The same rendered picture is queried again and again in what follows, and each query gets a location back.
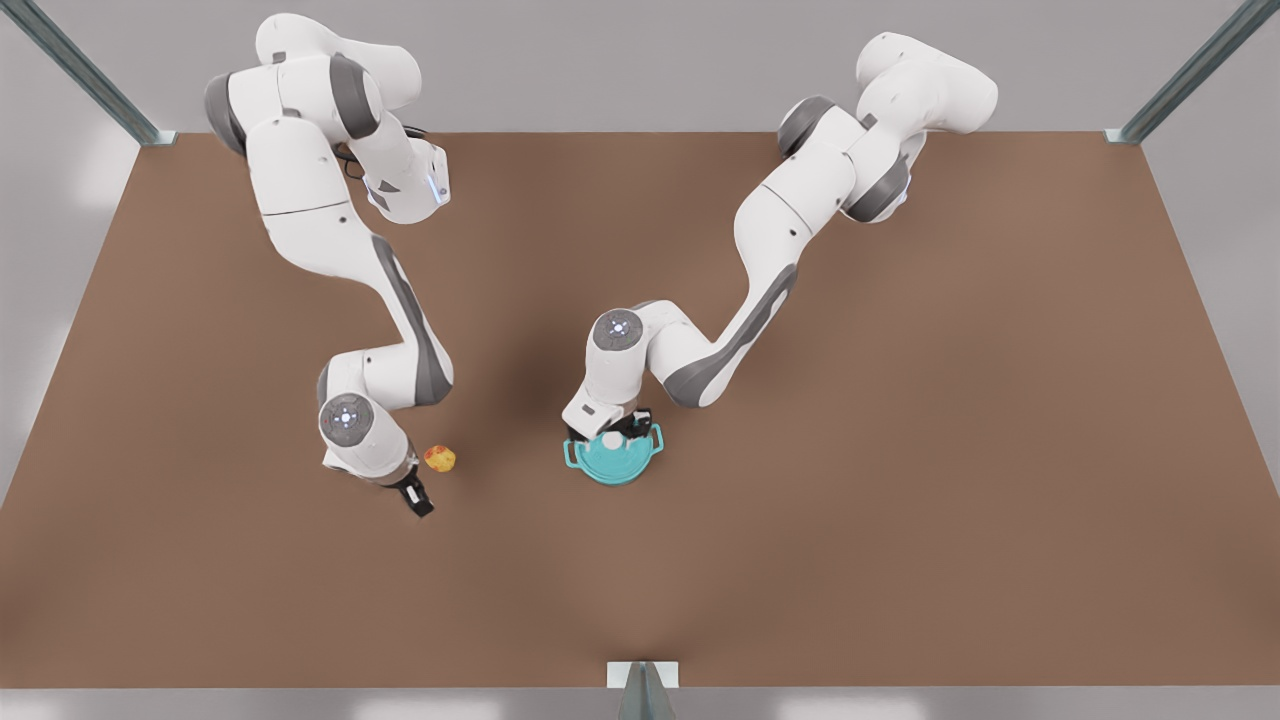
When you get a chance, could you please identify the teal pot lid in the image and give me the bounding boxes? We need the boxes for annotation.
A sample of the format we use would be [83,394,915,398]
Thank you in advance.
[578,430,657,483]

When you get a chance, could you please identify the silver frame post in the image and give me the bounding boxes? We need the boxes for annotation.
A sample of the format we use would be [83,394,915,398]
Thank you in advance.
[607,661,680,720]
[1105,0,1280,146]
[0,0,178,147]

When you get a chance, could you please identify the teal pot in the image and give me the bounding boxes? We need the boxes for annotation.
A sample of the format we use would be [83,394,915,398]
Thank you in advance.
[564,424,665,488]

